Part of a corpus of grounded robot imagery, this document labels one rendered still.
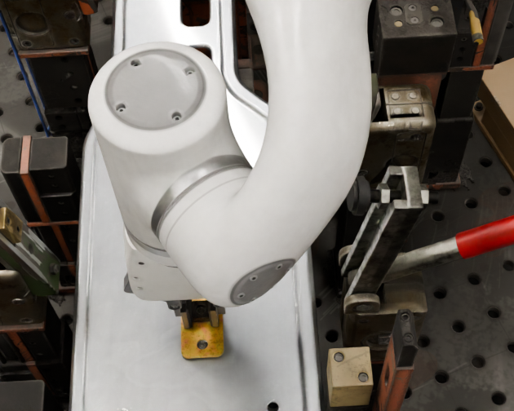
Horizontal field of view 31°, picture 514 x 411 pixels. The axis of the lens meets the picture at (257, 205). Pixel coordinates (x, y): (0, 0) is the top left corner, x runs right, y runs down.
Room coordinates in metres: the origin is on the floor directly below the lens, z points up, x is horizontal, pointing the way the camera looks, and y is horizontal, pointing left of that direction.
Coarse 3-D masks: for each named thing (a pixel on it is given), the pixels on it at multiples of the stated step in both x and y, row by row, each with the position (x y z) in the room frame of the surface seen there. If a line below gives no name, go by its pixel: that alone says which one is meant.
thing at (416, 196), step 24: (408, 168) 0.36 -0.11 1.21; (360, 192) 0.33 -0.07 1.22; (384, 192) 0.34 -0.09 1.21; (408, 192) 0.33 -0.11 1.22; (432, 192) 0.34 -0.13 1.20; (384, 216) 0.35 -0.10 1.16; (408, 216) 0.32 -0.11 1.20; (360, 240) 0.35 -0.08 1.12; (384, 240) 0.32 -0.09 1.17; (360, 264) 0.35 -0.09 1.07; (384, 264) 0.32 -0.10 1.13; (360, 288) 0.32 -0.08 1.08
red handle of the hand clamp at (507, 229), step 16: (496, 224) 0.34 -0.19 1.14; (512, 224) 0.34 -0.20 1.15; (448, 240) 0.35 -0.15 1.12; (464, 240) 0.34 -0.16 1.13; (480, 240) 0.33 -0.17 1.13; (496, 240) 0.33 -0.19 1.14; (512, 240) 0.33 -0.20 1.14; (400, 256) 0.34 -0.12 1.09; (416, 256) 0.34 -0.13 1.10; (432, 256) 0.34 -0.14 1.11; (448, 256) 0.33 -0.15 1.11; (464, 256) 0.33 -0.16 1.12; (352, 272) 0.34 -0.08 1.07; (400, 272) 0.33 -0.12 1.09
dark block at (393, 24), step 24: (384, 0) 0.60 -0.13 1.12; (408, 0) 0.60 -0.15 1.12; (432, 0) 0.60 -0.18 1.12; (384, 24) 0.57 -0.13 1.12; (408, 24) 0.57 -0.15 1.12; (432, 24) 0.57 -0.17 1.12; (384, 48) 0.56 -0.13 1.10; (408, 48) 0.56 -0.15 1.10; (432, 48) 0.56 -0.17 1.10; (384, 72) 0.56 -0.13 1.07; (408, 72) 0.56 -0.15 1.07; (432, 72) 0.56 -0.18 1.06; (432, 96) 0.56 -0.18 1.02
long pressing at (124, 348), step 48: (144, 0) 0.73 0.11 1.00; (240, 96) 0.58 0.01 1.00; (96, 144) 0.54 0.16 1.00; (240, 144) 0.53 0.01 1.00; (96, 192) 0.48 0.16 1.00; (96, 240) 0.43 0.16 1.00; (96, 288) 0.38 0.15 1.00; (288, 288) 0.36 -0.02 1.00; (96, 336) 0.33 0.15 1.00; (144, 336) 0.32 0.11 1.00; (240, 336) 0.32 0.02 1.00; (288, 336) 0.32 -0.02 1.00; (96, 384) 0.28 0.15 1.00; (144, 384) 0.28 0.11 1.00; (192, 384) 0.28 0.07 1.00; (240, 384) 0.27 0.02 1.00; (288, 384) 0.27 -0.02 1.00
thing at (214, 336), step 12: (192, 300) 0.35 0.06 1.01; (204, 300) 0.35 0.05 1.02; (192, 312) 0.34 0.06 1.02; (204, 312) 0.34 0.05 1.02; (204, 324) 0.33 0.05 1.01; (192, 336) 0.32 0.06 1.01; (204, 336) 0.32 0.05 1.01; (216, 336) 0.32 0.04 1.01; (192, 348) 0.31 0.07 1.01; (216, 348) 0.31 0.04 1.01
